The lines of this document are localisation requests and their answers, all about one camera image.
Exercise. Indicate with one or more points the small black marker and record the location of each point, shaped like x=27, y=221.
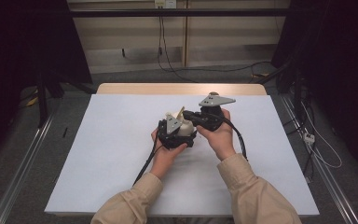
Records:
x=65, y=132

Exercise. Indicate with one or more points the wooden table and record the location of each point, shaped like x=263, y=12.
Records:
x=155, y=88

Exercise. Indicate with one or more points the black tripod stand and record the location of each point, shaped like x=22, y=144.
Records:
x=42, y=99

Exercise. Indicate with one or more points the person's left hand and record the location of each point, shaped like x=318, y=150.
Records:
x=164, y=161

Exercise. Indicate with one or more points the wooden wall strip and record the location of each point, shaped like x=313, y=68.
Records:
x=185, y=37

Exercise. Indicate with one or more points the black curtain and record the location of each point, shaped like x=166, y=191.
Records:
x=21, y=46
x=338, y=62

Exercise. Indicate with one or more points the white table sheet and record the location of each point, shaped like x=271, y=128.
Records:
x=112, y=149

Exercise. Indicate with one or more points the aluminium floor rail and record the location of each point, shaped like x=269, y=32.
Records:
x=329, y=180
x=18, y=174

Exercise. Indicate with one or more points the person's right hand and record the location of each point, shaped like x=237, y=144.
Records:
x=222, y=140

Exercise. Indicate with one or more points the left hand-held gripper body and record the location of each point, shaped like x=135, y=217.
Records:
x=171, y=124

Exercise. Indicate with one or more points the black horizontal bar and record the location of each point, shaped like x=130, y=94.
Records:
x=167, y=12

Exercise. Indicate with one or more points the white wall socket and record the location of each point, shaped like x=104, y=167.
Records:
x=165, y=3

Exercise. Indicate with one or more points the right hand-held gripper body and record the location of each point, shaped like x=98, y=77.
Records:
x=213, y=119

